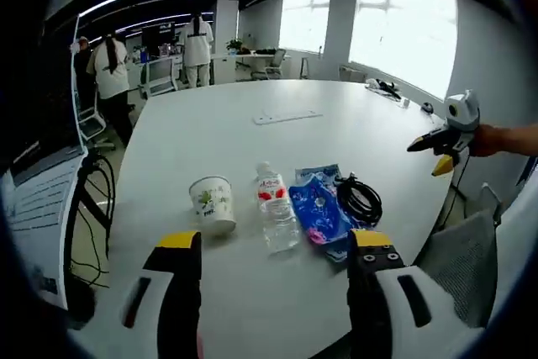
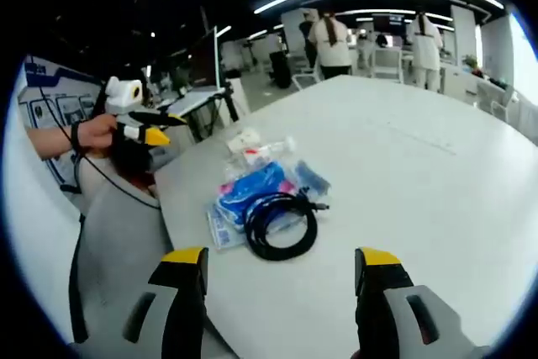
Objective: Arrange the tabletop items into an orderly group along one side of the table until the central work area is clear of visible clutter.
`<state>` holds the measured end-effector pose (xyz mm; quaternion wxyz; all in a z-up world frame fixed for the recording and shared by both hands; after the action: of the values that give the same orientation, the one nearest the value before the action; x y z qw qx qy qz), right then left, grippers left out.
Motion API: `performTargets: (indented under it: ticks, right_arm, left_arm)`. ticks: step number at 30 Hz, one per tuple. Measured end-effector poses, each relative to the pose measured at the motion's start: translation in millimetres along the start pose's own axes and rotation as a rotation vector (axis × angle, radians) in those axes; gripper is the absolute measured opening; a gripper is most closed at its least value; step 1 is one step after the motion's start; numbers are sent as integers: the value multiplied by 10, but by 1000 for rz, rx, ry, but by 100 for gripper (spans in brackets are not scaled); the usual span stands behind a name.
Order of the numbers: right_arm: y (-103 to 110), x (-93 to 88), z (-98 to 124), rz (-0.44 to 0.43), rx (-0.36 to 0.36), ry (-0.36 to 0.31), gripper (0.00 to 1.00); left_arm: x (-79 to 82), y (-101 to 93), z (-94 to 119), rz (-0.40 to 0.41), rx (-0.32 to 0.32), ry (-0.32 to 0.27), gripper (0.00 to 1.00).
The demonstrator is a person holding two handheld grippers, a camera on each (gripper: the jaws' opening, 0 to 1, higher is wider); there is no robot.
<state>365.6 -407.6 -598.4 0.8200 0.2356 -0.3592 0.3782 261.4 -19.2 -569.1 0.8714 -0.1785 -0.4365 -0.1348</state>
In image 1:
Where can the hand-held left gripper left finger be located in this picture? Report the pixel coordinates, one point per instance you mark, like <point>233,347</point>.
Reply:
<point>180,291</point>

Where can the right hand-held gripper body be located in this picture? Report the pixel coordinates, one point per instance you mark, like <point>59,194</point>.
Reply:
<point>462,123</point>

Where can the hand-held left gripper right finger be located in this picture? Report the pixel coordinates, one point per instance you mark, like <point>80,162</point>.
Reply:
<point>370,291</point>

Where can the printed paper cup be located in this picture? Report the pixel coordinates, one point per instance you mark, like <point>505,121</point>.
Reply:
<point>212,203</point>

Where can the glossy blue snack packet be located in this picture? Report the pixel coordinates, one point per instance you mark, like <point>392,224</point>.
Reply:
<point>313,207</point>

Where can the pale blue packet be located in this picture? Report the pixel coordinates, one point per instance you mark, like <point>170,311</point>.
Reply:
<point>311,173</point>

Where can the clear plastic water bottle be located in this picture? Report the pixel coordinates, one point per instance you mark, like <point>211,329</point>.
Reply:
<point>275,212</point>

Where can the person's left hand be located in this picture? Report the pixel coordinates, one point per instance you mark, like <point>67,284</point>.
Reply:
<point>200,344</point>

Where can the small round object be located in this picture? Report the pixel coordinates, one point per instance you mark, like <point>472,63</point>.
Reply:
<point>428,107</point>

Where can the black gadget pile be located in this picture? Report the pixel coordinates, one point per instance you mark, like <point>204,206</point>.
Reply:
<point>388,89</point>

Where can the grey mesh office chair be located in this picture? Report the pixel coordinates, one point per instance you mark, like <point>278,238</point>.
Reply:
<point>462,266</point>

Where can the black power adapter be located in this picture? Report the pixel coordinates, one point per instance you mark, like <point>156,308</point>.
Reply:
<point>82,306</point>

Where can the wide bright window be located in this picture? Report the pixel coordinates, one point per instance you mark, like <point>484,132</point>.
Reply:
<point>403,35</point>

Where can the white table socket panel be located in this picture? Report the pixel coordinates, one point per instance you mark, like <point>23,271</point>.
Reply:
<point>286,116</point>

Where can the white table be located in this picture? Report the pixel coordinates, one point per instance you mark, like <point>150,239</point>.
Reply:
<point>252,144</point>

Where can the open silver laptop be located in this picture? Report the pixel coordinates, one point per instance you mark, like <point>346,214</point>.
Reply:
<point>38,199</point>

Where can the narrow bright window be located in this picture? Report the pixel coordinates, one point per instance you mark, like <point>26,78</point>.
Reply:
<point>307,18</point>

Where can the mesh swivel chair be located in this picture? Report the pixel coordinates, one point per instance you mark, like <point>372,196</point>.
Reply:
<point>273,64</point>

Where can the white office chair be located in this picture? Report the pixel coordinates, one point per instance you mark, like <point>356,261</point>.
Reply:
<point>92,123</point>

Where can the green potted plant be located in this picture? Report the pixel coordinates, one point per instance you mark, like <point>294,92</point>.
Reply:
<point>234,45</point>

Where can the white frame chair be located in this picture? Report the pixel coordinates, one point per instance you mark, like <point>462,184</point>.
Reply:
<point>159,77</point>

